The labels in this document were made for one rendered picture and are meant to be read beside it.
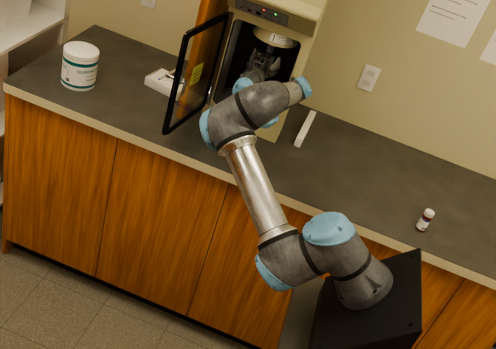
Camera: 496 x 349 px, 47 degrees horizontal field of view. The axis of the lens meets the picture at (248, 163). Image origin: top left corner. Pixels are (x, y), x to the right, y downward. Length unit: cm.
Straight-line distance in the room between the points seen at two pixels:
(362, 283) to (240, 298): 104
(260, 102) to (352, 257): 46
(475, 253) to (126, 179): 132
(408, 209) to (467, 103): 60
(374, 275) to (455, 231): 83
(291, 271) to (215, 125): 43
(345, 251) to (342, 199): 71
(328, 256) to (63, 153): 127
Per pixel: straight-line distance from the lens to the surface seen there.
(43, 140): 235
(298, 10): 191
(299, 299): 167
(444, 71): 251
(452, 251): 214
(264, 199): 147
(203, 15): 203
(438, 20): 244
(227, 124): 151
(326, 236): 137
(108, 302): 272
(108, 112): 217
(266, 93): 151
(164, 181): 217
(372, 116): 260
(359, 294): 146
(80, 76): 224
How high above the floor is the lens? 212
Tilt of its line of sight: 34 degrees down
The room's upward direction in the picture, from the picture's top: 19 degrees clockwise
